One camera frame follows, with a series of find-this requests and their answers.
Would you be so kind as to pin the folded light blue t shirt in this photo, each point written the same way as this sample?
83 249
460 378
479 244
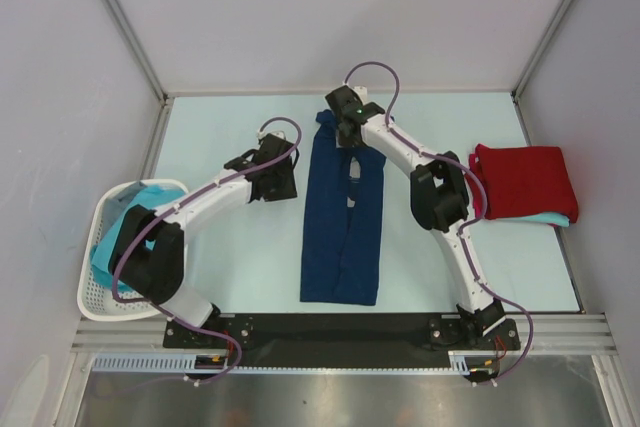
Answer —
549 218

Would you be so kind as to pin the aluminium frame rail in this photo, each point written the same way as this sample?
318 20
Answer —
553 334

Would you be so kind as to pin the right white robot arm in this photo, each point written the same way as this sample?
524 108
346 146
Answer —
439 198

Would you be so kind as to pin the white laundry basket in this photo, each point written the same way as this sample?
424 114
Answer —
95 301

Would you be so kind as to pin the grey shirt in basket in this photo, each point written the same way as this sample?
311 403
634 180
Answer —
116 205

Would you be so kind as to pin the light blue cable duct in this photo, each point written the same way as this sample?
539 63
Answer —
160 363

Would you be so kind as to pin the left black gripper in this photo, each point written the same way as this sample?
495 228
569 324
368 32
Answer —
289 190

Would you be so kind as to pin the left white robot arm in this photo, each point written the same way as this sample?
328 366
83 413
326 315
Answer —
149 254

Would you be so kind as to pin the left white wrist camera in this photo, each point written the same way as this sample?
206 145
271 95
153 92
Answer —
261 134

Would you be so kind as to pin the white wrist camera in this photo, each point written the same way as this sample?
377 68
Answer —
362 93
261 134

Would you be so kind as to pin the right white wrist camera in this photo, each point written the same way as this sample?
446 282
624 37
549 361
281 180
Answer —
362 93

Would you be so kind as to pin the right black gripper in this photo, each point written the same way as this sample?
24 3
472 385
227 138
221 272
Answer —
344 140

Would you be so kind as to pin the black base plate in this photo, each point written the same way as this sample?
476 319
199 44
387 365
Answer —
359 340

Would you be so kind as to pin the navy blue t shirt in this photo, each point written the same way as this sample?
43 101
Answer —
342 220

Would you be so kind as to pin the folded red t shirt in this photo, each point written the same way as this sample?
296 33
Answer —
507 183

